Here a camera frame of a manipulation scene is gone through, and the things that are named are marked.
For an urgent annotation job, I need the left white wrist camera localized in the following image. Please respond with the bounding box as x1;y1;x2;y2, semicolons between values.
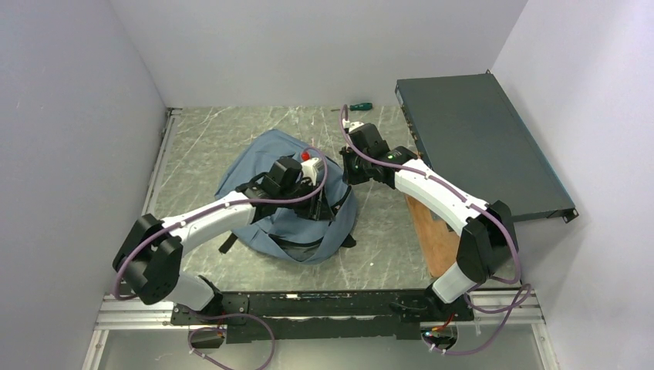
300;151;325;185

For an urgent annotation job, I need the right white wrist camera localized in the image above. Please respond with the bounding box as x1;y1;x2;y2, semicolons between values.
342;119;364;133

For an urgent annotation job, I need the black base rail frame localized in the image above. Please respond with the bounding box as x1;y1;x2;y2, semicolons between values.
96;288;543;344

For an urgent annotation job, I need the green handled screwdriver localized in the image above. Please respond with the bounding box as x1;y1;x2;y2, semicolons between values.
346;102;373;112

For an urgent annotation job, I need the brown wooden board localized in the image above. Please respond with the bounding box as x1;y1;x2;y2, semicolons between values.
405;196;460;278

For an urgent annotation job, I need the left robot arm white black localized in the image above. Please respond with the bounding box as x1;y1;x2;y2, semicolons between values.
113;156;329;324

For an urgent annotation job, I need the dark rack server box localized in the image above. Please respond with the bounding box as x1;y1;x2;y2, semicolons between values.
395;72;579;223

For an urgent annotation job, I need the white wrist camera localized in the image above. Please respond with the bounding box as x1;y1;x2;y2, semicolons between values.
342;119;364;133
300;151;325;185

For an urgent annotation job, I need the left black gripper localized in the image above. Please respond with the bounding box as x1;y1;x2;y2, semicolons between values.
278;179;335;221

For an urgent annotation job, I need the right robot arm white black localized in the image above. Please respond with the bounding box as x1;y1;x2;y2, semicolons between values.
339;119;519;320

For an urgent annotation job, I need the blue grey backpack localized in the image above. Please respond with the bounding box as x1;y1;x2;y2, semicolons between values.
214;129;358;264

